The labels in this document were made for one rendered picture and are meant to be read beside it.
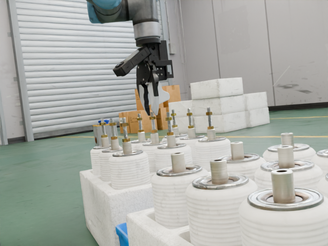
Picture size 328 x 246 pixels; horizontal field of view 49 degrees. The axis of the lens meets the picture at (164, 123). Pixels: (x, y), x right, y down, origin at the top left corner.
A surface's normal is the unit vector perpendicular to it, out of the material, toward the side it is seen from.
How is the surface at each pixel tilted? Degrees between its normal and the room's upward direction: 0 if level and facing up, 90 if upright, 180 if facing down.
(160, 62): 90
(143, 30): 90
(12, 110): 90
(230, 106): 90
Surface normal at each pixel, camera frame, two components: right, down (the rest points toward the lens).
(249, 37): -0.75, 0.12
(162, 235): -0.11, -0.99
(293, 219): -0.22, -0.47
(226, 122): 0.69, -0.04
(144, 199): 0.38, 0.01
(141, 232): -0.90, 0.12
